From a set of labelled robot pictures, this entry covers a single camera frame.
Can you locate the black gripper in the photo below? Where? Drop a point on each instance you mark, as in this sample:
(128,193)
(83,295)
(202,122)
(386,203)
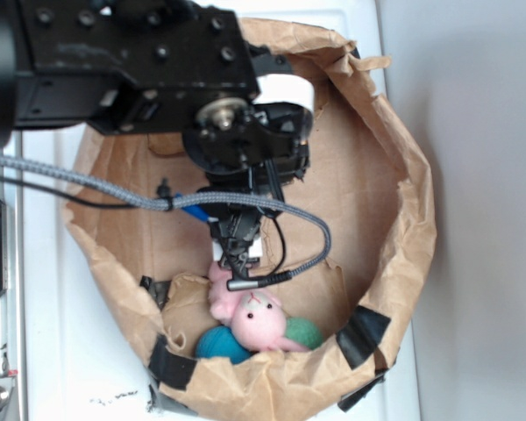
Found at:
(235,227)

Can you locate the white cylindrical wrist camera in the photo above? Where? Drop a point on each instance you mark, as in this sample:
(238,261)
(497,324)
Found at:
(285,88)

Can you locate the white plastic tray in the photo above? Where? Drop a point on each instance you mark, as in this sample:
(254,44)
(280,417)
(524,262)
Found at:
(78,364)

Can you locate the aluminium frame rail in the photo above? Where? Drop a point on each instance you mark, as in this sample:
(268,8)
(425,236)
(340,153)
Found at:
(12,305)

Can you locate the green felt ball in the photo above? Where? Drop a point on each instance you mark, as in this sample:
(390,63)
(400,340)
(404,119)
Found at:
(303,331)

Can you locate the blue felt ball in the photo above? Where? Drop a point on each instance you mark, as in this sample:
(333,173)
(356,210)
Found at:
(220,342)

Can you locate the brown paper-lined box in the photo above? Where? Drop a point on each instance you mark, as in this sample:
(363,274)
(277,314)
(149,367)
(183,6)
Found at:
(368,180)

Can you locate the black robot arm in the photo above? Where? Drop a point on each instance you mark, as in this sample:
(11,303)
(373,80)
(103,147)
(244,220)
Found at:
(137,67)

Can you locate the pink plush llama toy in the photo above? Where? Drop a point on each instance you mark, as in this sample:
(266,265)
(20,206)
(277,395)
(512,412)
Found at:
(255,316)

